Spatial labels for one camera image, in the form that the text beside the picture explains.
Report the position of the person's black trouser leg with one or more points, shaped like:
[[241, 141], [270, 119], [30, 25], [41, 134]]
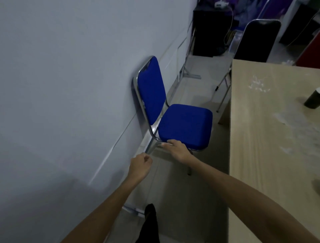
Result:
[[150, 225]]

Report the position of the black padded chrome chair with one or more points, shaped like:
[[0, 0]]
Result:
[[257, 41]]

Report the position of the black box furniture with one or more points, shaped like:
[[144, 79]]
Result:
[[300, 27]]

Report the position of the person's left hand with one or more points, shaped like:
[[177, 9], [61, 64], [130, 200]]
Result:
[[138, 167]]

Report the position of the red panel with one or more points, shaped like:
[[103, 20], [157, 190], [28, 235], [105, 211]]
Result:
[[310, 56]]

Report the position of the person's right forearm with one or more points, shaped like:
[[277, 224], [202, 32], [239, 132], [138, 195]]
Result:
[[245, 200]]

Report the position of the person's left fingers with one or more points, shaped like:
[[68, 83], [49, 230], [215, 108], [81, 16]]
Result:
[[145, 159]]

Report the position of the white charger device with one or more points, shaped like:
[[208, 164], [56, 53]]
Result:
[[220, 4]]

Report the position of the metal frame stand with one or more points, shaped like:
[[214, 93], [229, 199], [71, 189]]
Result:
[[183, 71]]

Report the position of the person's right thumb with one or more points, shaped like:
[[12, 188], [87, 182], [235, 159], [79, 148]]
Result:
[[166, 144]]

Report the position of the metal floor bracket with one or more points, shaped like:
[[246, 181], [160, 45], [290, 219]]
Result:
[[133, 209]]

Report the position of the black cabinet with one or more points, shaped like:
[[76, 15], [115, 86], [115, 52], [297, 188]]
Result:
[[212, 32]]

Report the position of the white powder scraps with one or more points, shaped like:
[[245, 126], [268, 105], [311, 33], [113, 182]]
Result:
[[258, 83]]

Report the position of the person's left forearm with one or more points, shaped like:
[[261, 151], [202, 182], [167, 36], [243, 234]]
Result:
[[105, 212]]

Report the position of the purple cloth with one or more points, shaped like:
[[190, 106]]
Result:
[[272, 8]]

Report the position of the blue padded chrome chair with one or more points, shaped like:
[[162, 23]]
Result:
[[185, 124]]

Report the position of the person's right hand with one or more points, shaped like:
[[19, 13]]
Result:
[[180, 151]]

